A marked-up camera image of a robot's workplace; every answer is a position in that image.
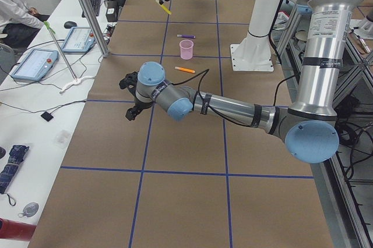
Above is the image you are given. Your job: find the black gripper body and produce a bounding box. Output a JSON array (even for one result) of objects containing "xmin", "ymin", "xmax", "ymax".
[{"xmin": 134, "ymin": 92, "xmax": 154, "ymax": 109}]

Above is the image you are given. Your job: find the yellow highlighter pen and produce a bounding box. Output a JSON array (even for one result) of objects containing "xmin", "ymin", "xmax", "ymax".
[{"xmin": 156, "ymin": 0, "xmax": 172, "ymax": 15}]

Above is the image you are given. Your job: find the purple highlighter pen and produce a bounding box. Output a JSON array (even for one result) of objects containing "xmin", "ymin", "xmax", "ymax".
[{"xmin": 177, "ymin": 34, "xmax": 196, "ymax": 39}]

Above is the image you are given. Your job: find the orange highlighter pen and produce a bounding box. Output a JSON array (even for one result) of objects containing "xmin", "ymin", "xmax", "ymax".
[{"xmin": 174, "ymin": 66, "xmax": 196, "ymax": 74}]

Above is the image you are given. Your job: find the pink mesh pen holder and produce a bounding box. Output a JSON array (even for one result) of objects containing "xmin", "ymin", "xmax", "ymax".
[{"xmin": 179, "ymin": 40, "xmax": 194, "ymax": 60}]

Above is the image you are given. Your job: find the clear plastic small box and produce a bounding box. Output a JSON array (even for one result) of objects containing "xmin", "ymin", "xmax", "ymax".
[{"xmin": 54, "ymin": 130, "xmax": 71, "ymax": 148}]

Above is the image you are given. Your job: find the black keyboard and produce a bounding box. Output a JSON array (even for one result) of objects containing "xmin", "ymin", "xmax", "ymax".
[{"xmin": 90, "ymin": 0, "xmax": 102, "ymax": 16}]

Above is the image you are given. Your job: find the small black box device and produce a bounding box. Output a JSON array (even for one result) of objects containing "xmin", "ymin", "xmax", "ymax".
[{"xmin": 40, "ymin": 111, "xmax": 54, "ymax": 122}]

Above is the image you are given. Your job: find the far blue teach pendant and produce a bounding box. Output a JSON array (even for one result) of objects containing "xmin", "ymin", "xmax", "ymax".
[{"xmin": 62, "ymin": 27, "xmax": 96, "ymax": 54}]

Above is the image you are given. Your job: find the blue teach pendant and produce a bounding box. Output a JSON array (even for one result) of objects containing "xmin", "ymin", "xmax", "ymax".
[
  {"xmin": 62, "ymin": 27, "xmax": 96, "ymax": 54},
  {"xmin": 10, "ymin": 48, "xmax": 59, "ymax": 82}
]

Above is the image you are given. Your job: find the black computer mouse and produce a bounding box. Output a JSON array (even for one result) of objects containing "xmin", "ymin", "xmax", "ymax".
[{"xmin": 64, "ymin": 21, "xmax": 77, "ymax": 29}]

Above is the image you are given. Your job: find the near blue teach pendant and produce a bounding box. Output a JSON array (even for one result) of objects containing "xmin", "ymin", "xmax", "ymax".
[{"xmin": 10, "ymin": 48, "xmax": 59, "ymax": 82}]

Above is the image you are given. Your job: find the folded navy umbrella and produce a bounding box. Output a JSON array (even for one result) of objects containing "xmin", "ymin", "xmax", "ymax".
[{"xmin": 1, "ymin": 145, "xmax": 30, "ymax": 194}]

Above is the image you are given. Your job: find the person in white hoodie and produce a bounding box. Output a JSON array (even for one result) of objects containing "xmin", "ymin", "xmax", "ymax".
[{"xmin": 1, "ymin": 0, "xmax": 49, "ymax": 48}]

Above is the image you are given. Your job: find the red cylinder bottle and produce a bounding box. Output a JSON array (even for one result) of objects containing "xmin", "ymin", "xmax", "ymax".
[{"xmin": 1, "ymin": 218, "xmax": 37, "ymax": 241}]

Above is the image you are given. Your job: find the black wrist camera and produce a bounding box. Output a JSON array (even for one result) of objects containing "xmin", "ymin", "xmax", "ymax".
[{"xmin": 119, "ymin": 72, "xmax": 138, "ymax": 91}]

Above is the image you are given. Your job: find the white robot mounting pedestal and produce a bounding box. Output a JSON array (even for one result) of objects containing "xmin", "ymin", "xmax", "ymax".
[{"xmin": 230, "ymin": 0, "xmax": 281, "ymax": 72}]

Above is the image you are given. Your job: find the green handled reacher grabber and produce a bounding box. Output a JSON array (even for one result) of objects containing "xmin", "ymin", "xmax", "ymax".
[{"xmin": 43, "ymin": 21, "xmax": 95, "ymax": 94}]

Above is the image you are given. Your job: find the silver round keychain tag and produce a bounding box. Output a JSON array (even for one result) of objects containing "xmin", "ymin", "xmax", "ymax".
[{"xmin": 18, "ymin": 202, "xmax": 39, "ymax": 218}]

